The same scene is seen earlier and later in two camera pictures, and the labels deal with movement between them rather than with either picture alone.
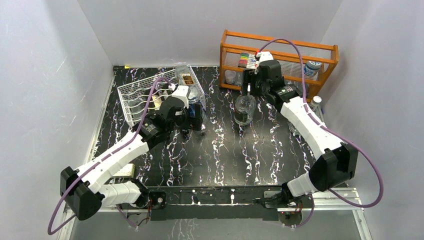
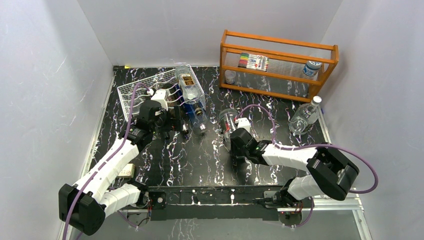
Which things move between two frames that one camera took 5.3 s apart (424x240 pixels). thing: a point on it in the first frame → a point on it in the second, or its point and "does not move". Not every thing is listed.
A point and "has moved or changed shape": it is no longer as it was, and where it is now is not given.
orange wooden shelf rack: [305, 64] does not move
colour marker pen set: [247, 60] does not move
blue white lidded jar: [311, 67] does not move
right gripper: [249, 77] → [234, 151]
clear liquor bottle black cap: [186, 78] has moved or changed shape
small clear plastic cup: [230, 75] does not move
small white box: [127, 171] does not move
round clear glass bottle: [245, 107] → [227, 117]
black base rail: [194, 203] does not move
